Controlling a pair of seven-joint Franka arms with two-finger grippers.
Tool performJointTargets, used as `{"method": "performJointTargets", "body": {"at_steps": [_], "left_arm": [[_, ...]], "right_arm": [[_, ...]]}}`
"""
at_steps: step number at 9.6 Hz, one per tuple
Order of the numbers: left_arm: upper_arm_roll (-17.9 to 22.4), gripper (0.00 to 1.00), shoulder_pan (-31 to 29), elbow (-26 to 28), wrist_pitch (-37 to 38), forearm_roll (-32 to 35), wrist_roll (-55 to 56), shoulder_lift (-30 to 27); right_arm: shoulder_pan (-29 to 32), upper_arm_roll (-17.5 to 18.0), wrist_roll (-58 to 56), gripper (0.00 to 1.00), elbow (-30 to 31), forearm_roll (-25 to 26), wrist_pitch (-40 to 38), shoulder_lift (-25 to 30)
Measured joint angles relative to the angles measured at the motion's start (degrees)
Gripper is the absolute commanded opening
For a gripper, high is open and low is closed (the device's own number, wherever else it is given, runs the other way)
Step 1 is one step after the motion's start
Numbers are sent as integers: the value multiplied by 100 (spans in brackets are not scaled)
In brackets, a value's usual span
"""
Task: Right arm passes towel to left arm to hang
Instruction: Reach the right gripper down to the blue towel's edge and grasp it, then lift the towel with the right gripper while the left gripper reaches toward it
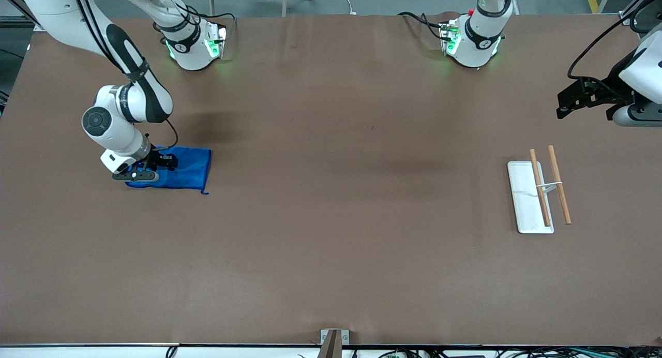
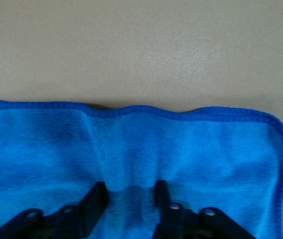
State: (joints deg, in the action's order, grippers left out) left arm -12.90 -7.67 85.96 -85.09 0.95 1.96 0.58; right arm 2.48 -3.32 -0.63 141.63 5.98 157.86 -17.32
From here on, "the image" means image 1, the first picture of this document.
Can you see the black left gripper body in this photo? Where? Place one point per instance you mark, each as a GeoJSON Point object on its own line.
{"type": "Point", "coordinates": [608, 89]}

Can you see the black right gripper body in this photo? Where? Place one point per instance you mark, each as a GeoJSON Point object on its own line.
{"type": "Point", "coordinates": [156, 160]}

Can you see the blue microfibre towel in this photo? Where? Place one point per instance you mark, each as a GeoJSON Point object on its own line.
{"type": "Point", "coordinates": [186, 172]}

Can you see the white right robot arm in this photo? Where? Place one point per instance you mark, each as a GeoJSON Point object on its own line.
{"type": "Point", "coordinates": [129, 104]}

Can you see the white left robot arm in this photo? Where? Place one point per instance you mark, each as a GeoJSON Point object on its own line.
{"type": "Point", "coordinates": [476, 37]}

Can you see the wooden rack rod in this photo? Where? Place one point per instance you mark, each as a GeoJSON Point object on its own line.
{"type": "Point", "coordinates": [540, 188]}
{"type": "Point", "coordinates": [559, 184]}

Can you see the white rack base tray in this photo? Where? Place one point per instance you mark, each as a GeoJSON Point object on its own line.
{"type": "Point", "coordinates": [523, 203]}

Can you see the aluminium frame profile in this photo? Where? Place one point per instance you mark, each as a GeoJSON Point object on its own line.
{"type": "Point", "coordinates": [627, 17]}
{"type": "Point", "coordinates": [15, 21]}

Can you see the brown camera post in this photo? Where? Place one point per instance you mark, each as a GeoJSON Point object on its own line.
{"type": "Point", "coordinates": [331, 345]}

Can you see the grey metal mounting bracket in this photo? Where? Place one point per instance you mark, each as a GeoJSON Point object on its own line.
{"type": "Point", "coordinates": [345, 336]}

